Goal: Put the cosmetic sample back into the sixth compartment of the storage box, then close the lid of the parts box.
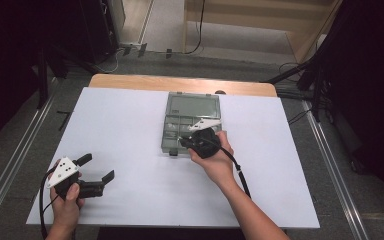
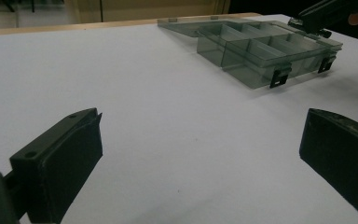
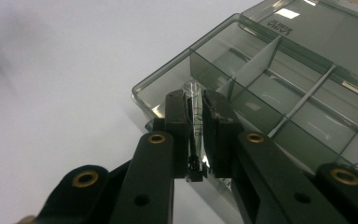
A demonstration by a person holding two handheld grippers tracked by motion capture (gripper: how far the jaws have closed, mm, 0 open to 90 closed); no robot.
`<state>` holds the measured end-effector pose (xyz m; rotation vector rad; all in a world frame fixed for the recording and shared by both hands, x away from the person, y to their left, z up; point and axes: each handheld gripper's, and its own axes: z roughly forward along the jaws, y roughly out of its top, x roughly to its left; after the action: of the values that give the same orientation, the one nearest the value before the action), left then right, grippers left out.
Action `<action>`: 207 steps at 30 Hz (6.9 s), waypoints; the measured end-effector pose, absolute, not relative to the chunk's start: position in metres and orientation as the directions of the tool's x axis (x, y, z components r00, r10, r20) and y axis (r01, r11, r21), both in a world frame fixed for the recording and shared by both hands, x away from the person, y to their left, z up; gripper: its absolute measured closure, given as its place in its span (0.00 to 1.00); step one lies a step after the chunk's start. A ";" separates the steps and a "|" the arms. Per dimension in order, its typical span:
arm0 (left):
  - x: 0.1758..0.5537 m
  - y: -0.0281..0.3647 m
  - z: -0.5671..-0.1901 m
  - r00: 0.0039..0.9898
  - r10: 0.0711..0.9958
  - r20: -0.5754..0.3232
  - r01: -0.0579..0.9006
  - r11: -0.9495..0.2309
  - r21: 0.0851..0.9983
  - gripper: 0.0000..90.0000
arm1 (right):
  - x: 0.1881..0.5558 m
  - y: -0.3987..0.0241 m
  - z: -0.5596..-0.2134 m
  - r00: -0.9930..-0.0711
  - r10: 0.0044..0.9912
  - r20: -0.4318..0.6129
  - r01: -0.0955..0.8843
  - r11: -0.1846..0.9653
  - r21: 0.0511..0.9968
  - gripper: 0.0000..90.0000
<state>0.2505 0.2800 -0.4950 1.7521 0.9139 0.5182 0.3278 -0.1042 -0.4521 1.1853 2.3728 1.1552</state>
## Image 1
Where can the white board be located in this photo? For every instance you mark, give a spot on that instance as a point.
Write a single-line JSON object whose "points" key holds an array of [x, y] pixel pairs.
{"points": [[113, 133]]}

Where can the metal floor rail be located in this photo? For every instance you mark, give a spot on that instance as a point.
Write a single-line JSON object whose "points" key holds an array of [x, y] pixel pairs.
{"points": [[330, 166], [13, 166]]}

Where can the grey translucent compartment box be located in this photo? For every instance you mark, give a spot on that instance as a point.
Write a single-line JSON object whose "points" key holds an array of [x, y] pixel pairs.
{"points": [[193, 106]]}

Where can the black tripod leg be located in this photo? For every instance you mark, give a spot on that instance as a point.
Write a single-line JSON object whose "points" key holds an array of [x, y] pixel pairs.
{"points": [[286, 74]]}

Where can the person's right hand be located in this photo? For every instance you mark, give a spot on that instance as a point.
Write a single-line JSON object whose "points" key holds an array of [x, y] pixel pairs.
{"points": [[218, 166]]}

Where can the person's left hand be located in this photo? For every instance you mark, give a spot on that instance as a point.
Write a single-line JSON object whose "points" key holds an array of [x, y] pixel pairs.
{"points": [[66, 213]]}

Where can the black curtain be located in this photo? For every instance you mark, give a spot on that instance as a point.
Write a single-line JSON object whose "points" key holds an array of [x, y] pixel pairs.
{"points": [[6, 50], [373, 83]]}

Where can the black metal stand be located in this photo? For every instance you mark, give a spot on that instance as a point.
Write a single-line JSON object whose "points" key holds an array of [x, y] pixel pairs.
{"points": [[316, 100]]}

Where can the black hex key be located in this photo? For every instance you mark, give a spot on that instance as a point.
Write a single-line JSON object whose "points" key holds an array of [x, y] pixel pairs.
{"points": [[65, 120]]}

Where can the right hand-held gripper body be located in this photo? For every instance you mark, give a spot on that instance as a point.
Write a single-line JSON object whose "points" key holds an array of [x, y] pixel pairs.
{"points": [[205, 143]]}

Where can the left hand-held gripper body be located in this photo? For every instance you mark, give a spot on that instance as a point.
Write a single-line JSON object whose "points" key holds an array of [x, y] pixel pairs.
{"points": [[63, 173]]}

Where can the small black bracket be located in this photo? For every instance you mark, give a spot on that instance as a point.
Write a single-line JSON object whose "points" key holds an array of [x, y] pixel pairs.
{"points": [[169, 53]]}

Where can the black cabinet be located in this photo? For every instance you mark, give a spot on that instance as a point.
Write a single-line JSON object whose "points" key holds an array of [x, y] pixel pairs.
{"points": [[96, 30]]}

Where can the wooden table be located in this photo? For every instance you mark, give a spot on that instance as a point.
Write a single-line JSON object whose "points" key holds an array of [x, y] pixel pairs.
{"points": [[130, 81]]}

